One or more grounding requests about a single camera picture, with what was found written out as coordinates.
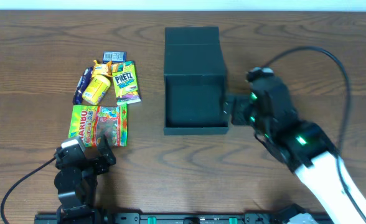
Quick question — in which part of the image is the orange yellow snack packet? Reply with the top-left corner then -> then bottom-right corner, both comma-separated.
92,60 -> 112,77

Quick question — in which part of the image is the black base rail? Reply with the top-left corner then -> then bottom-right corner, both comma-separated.
34,203 -> 333,224

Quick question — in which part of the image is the Haribo gummy candy bag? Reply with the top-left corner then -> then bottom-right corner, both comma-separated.
68,104 -> 128,147

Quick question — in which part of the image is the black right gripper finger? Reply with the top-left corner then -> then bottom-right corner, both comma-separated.
223,93 -> 251,109
231,107 -> 253,126

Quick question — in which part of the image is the yellow plastic bottle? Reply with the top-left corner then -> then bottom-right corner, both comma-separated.
82,75 -> 111,105

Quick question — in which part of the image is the dark blue candy bar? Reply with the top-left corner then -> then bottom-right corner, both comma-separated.
72,67 -> 93,105

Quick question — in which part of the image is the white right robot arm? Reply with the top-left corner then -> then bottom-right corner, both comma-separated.
232,73 -> 366,223

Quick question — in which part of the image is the dark green lidded box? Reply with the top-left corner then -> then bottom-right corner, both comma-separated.
164,27 -> 228,136

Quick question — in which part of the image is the dark blue barcode box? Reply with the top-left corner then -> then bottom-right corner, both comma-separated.
103,51 -> 127,63

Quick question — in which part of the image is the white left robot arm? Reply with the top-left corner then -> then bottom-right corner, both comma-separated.
54,136 -> 116,223

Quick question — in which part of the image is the green Pretz snack box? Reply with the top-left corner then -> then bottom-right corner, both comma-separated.
111,60 -> 141,106

